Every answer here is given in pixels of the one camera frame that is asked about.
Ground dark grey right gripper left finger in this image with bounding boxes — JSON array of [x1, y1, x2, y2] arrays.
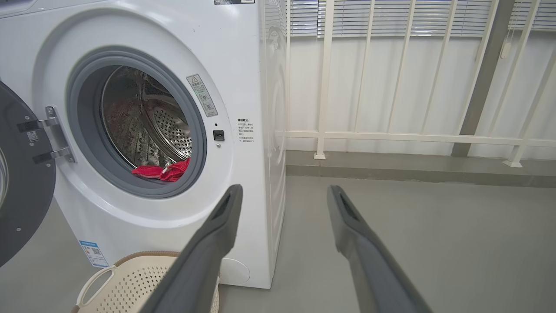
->
[[139, 184, 244, 313]]

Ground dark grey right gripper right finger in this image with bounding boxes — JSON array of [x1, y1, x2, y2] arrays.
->
[[327, 185, 433, 313]]

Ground red and white garment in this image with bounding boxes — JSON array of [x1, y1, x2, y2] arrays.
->
[[132, 157, 191, 182]]

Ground round black glass washer door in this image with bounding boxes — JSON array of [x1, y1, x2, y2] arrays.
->
[[0, 80, 57, 268]]

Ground cream basket with brown rim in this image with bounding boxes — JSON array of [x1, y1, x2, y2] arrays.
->
[[72, 251, 220, 313]]

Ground perforated steel washer drum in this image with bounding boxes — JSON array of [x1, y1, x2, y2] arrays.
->
[[101, 65, 192, 171]]

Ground silver door hinge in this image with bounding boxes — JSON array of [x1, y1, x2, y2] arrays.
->
[[17, 106, 76, 165]]

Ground white front-load washing machine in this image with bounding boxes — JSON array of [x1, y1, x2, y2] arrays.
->
[[0, 0, 287, 290]]

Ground round white filter cover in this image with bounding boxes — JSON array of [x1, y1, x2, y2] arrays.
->
[[219, 258, 251, 285]]

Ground blue energy label sticker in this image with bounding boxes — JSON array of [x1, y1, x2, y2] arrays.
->
[[79, 240, 109, 268]]

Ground small printed text sticker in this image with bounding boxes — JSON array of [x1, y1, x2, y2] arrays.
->
[[237, 118, 255, 144]]

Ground grey warning sticker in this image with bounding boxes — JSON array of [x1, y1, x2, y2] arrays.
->
[[187, 74, 218, 117]]

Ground white metal railing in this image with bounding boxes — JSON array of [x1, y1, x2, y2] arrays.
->
[[285, 0, 556, 168]]

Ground grey pillar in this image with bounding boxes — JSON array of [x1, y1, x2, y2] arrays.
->
[[452, 0, 515, 158]]

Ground white window blinds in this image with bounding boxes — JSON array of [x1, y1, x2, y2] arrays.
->
[[289, 0, 556, 37]]

